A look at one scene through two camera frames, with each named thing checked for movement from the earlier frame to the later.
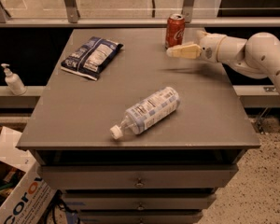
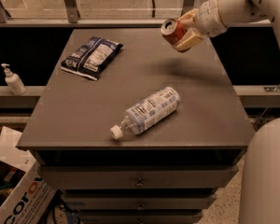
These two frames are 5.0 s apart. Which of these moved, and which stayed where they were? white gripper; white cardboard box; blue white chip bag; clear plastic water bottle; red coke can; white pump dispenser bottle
Moved: red coke can; white gripper
Stayed: white cardboard box; white pump dispenser bottle; clear plastic water bottle; blue white chip bag
